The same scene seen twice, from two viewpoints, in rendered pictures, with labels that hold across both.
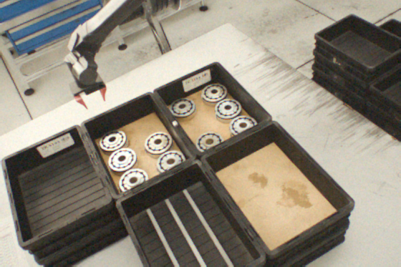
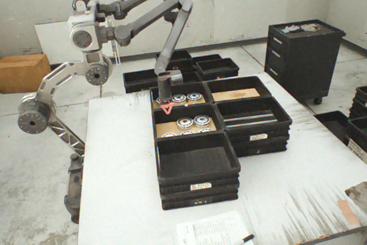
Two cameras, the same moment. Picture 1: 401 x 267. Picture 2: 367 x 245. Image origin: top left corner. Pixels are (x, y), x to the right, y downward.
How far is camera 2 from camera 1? 1.74 m
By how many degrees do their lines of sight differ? 58
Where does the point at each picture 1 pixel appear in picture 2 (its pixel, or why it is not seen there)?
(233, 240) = (253, 113)
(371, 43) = (141, 80)
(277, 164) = (219, 95)
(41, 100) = not seen: outside the picture
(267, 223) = not seen: hidden behind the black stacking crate
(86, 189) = (196, 157)
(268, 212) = not seen: hidden behind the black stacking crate
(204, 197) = (226, 117)
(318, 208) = (246, 92)
